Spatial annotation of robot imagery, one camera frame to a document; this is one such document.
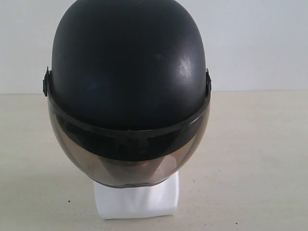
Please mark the white mannequin head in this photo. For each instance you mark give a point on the white mannequin head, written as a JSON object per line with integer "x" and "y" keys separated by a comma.
{"x": 140, "y": 202}

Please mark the black helmet with tinted visor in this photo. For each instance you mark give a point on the black helmet with tinted visor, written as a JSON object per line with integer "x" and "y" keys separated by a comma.
{"x": 128, "y": 90}

